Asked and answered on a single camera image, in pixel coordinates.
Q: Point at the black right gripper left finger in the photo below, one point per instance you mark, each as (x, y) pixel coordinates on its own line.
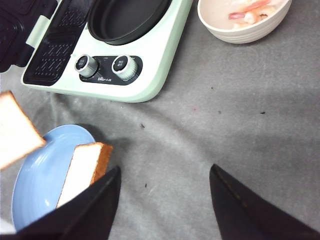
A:
(88, 216)

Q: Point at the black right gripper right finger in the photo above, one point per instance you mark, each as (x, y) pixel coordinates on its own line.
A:
(241, 214)

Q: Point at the bread slice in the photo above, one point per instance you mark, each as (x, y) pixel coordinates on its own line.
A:
(18, 135)
(88, 164)

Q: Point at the beige ribbed bowl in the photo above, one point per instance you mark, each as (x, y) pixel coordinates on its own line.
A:
(213, 15)

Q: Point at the pink shrimp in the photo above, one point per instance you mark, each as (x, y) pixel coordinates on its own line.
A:
(250, 12)

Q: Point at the breakfast maker hinged lid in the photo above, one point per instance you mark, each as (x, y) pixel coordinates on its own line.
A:
(17, 20)

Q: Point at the mint green breakfast maker base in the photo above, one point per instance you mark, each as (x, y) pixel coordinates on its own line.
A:
(65, 37)

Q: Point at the blue plastic plate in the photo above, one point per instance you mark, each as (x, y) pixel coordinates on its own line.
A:
(41, 177)

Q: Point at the grey table cloth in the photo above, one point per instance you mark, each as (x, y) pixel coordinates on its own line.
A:
(253, 109)

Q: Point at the left silver control knob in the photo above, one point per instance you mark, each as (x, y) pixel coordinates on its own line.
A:
(86, 66)

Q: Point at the silver control knob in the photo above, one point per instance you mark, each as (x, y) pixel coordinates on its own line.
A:
(86, 66)
(125, 67)

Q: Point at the right silver control knob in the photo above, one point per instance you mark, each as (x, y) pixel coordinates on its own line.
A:
(125, 67)

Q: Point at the black round frying pan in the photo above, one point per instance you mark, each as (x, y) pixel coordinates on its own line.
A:
(119, 22)

